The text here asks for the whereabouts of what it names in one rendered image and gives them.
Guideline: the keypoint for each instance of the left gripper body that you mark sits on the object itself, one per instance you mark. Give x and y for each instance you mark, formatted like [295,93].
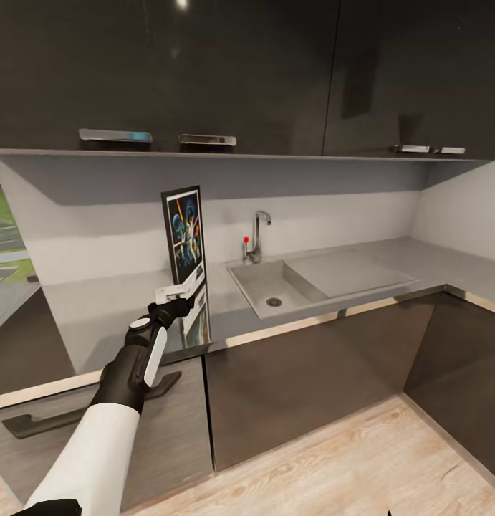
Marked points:
[176,308]

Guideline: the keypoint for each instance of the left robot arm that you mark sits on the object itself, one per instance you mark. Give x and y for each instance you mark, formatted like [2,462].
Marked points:
[89,477]

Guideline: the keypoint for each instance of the dishwasher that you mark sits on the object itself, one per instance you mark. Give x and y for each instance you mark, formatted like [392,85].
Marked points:
[171,447]

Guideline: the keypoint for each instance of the fixed window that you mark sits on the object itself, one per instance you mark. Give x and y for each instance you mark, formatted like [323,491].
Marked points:
[18,279]

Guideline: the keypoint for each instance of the poster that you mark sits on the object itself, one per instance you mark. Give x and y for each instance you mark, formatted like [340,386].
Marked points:
[184,231]

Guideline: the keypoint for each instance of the cabinet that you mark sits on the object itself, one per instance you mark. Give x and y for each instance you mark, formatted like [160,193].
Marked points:
[166,78]
[412,80]

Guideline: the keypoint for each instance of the drop in sink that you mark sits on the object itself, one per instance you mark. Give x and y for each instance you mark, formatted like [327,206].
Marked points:
[286,285]

